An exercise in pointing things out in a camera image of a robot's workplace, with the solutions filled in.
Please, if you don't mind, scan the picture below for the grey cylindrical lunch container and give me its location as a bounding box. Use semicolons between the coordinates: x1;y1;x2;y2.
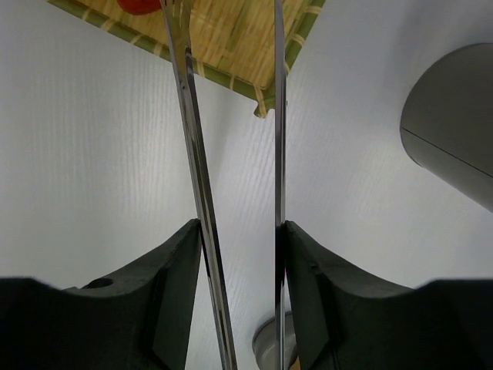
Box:
400;43;492;210

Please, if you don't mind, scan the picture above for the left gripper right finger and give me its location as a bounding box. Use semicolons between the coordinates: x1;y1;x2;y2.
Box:
283;221;492;369

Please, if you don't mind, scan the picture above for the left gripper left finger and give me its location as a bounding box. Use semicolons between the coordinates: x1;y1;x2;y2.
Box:
1;220;201;369

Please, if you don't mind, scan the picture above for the grey round lid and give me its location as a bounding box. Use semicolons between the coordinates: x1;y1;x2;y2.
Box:
252;311;298;370

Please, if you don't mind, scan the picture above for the bamboo mat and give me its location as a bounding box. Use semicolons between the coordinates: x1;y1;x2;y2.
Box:
48;0;327;119

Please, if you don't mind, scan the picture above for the red tomato toy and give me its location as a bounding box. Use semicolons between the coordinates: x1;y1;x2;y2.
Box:
117;0;161;15

